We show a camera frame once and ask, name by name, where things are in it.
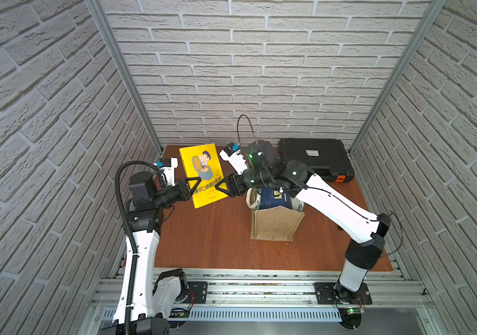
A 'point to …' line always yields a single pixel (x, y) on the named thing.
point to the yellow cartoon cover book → (202, 162)
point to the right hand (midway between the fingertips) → (226, 180)
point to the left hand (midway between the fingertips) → (202, 177)
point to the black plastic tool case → (328, 157)
